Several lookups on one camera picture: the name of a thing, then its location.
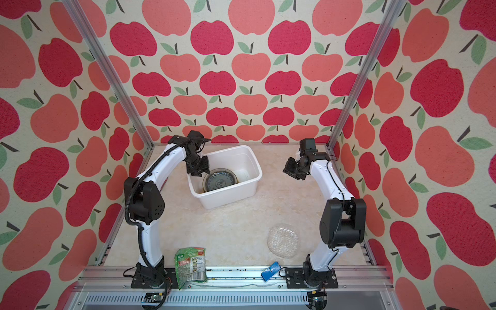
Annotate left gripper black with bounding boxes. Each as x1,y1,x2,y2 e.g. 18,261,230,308
185,152,213,176

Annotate grey glass plate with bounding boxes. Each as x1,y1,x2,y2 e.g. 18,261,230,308
202,168,238,192

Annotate clear textured glass plate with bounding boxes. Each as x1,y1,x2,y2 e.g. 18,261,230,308
267,223,300,258

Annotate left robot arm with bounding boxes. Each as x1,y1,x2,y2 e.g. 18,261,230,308
124,130,210,286

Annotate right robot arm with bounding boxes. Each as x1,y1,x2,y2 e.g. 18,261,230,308
283,153,367,282

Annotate green snack packet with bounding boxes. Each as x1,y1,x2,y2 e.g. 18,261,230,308
174,247,208,289

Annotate blue small box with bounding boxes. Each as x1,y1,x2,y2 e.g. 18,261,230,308
261,262,281,282

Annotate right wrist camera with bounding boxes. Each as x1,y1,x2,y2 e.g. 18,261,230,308
299,138,318,157

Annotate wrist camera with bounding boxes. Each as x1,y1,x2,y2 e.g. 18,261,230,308
299,138,318,157
187,130,211,145

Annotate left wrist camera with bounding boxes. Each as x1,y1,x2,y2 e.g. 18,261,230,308
187,130,211,145

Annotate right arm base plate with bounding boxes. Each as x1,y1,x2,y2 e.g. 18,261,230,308
282,267,338,289

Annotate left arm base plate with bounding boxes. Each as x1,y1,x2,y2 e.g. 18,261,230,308
130,267,178,289

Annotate front aluminium rail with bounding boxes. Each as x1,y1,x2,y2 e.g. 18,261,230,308
63,266,401,309

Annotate right aluminium frame post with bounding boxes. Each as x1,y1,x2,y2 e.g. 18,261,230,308
326,0,407,154

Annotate aluminium frame post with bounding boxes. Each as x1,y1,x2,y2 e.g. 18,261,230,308
62,0,154,151
326,0,407,154

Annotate left aluminium frame post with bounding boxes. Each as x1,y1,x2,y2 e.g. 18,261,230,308
62,0,154,151

